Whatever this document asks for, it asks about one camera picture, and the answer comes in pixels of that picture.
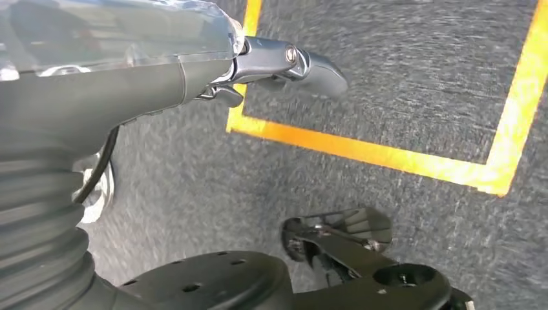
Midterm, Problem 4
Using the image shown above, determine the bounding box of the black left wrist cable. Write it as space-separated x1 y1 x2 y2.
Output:
72 126 121 204

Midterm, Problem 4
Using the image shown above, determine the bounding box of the silver metal robot part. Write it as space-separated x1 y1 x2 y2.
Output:
72 149 116 225

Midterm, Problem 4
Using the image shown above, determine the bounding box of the black robot foot plate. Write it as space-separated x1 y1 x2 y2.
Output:
115 250 296 310

